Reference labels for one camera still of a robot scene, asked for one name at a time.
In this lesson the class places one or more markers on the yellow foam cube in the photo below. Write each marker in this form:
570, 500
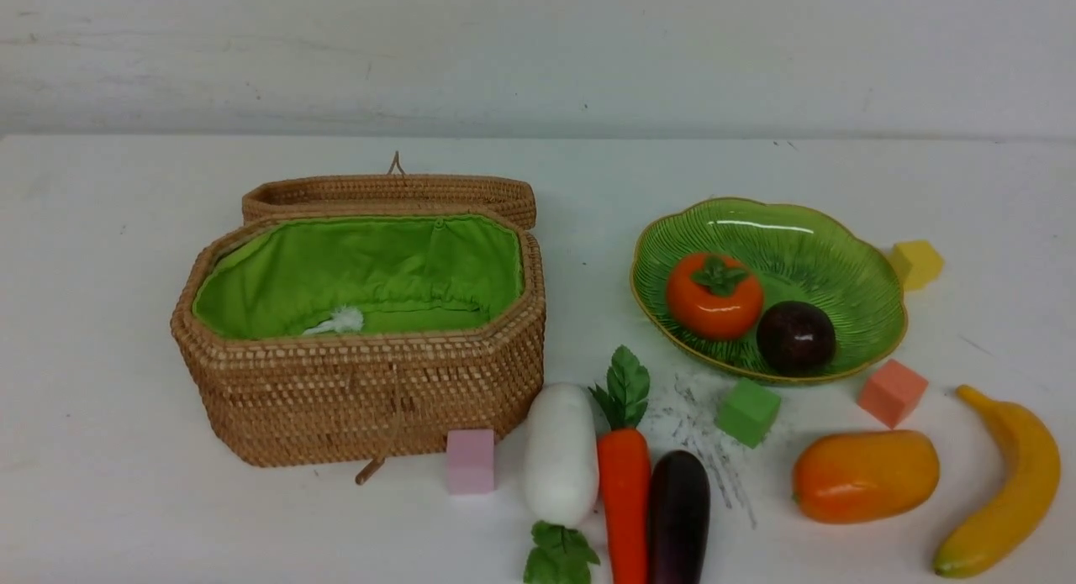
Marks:
916, 263

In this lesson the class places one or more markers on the woven basket lid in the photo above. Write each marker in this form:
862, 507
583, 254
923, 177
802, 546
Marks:
513, 200

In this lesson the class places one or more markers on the white radish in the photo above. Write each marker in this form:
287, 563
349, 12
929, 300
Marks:
560, 481

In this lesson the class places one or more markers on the orange mango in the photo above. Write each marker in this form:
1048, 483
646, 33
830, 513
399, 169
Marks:
858, 477

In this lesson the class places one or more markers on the woven rattan basket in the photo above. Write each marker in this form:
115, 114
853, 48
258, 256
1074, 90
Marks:
317, 340

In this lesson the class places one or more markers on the dark purple mangosteen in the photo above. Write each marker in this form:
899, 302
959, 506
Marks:
796, 338

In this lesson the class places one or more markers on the yellow banana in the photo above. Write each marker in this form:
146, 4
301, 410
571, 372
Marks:
1033, 471

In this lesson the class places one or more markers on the green glass plate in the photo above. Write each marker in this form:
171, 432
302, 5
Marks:
797, 254

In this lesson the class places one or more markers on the salmon foam cube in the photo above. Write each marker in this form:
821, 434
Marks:
892, 393

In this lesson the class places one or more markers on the orange persimmon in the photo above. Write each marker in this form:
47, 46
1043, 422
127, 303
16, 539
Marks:
714, 296

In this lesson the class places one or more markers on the purple eggplant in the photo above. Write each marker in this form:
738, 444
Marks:
678, 518

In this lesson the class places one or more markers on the green foam cube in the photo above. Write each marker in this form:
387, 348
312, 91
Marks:
747, 412

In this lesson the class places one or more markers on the pink foam cube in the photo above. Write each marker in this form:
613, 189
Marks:
470, 461

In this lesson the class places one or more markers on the orange carrot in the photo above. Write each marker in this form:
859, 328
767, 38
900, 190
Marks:
625, 465

